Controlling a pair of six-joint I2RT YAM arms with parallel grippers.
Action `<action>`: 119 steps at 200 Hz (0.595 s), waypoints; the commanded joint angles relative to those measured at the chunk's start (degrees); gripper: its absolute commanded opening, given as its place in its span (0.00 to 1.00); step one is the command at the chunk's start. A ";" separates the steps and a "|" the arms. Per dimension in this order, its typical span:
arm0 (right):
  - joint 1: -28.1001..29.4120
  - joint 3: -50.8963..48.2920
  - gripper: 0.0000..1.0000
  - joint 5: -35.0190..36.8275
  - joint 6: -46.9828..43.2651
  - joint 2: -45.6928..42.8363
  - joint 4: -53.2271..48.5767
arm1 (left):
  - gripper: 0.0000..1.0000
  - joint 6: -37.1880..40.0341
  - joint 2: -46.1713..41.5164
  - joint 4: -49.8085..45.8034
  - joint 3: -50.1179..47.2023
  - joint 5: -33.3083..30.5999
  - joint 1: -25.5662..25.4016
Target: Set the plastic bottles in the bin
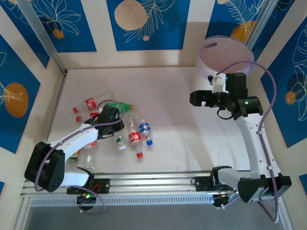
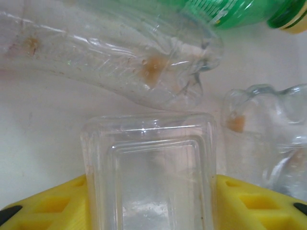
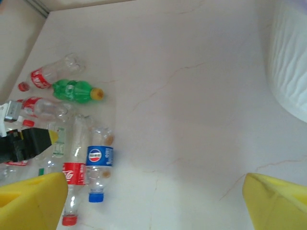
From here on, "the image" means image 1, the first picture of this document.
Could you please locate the small bottle white cap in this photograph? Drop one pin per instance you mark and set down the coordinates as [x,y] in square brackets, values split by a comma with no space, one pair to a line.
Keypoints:
[119,141]

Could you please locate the green bottle yellow cap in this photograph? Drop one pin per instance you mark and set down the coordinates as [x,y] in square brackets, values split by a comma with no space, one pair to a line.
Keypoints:
[126,106]

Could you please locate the clear bottle blue label cap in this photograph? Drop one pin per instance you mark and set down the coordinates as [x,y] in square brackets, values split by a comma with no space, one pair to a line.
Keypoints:
[145,129]

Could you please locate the clear bottle red label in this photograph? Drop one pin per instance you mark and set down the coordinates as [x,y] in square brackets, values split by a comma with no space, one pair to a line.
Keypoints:
[89,158]

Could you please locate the clear bottle green label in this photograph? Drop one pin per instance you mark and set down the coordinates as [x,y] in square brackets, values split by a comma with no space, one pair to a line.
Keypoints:
[74,157]

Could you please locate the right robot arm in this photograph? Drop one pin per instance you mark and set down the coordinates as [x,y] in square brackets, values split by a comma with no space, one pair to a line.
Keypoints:
[249,143]

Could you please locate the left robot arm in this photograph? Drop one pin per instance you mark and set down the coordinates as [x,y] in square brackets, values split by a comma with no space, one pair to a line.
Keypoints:
[79,136]

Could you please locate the purple bin liner bag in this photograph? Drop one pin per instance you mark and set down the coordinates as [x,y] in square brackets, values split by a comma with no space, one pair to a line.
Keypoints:
[202,64]

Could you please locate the white plastic bin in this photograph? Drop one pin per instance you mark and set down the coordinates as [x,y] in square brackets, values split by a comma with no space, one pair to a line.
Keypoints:
[225,55]

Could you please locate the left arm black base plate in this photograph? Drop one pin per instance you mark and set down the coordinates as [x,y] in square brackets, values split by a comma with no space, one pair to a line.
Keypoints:
[103,185]

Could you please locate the aluminium side rail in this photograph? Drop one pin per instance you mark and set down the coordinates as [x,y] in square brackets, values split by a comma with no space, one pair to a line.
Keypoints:
[57,103]

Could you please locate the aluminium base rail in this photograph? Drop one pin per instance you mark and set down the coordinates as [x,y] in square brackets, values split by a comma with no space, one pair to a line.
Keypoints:
[153,184]

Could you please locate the aluminium frame post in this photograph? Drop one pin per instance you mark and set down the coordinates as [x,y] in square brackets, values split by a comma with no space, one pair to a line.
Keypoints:
[45,40]
[261,24]

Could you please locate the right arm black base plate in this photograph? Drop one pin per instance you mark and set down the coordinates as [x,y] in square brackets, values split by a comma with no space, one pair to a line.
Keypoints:
[204,184]

